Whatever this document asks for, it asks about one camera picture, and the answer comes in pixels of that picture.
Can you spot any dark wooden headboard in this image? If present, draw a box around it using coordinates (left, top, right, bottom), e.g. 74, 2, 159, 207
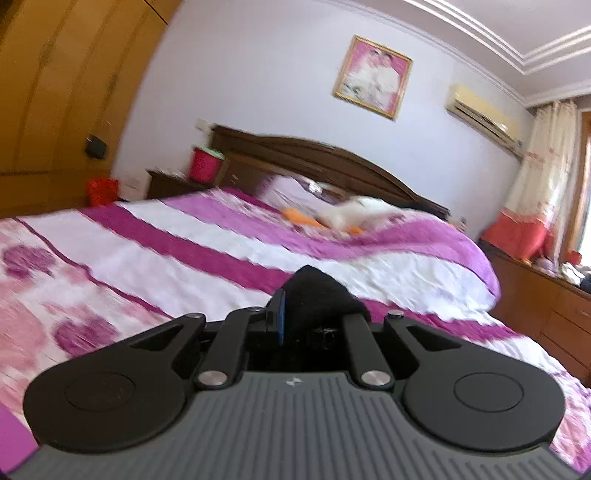
210, 124, 452, 219

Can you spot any yellow wooden wardrobe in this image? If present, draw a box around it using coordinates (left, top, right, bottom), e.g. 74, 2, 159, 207
0, 0, 184, 219

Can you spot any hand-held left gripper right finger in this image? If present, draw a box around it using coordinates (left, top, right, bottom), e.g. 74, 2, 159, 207
341, 311, 445, 389

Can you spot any black small garment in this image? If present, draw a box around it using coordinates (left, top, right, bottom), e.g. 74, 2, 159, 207
265, 265, 373, 371

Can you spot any pink floral striped bedspread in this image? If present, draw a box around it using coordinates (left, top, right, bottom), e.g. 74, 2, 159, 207
0, 187, 591, 472

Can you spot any brown wooden side cabinet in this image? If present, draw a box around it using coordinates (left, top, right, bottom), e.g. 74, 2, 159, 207
479, 237, 591, 387

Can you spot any dark wooden nightstand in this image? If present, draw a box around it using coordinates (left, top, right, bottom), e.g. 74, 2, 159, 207
146, 168, 219, 200

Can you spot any cream and coral curtain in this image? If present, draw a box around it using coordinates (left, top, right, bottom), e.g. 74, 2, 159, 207
481, 100, 583, 265

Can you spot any white and orange plush toy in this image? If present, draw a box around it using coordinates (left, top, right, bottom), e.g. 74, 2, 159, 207
283, 195, 408, 234

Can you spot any red bag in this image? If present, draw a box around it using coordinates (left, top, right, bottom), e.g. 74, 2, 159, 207
88, 178, 120, 206

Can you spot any purple mat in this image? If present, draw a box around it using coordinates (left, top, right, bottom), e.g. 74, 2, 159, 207
0, 405, 38, 463

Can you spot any red plastic bucket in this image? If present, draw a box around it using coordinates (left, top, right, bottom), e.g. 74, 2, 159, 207
188, 146, 227, 184

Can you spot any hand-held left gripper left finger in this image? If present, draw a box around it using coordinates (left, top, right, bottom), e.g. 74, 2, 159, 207
124, 288, 290, 391

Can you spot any light purple pillow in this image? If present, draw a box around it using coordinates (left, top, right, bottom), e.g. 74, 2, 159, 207
255, 174, 354, 217

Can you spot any cream wall air conditioner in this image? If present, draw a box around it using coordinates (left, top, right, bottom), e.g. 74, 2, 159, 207
444, 82, 526, 154

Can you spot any small black hanging purse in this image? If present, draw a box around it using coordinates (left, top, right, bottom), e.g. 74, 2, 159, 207
84, 134, 108, 160

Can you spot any gold framed wall picture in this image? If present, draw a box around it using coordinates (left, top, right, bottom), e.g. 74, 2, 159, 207
333, 34, 413, 121

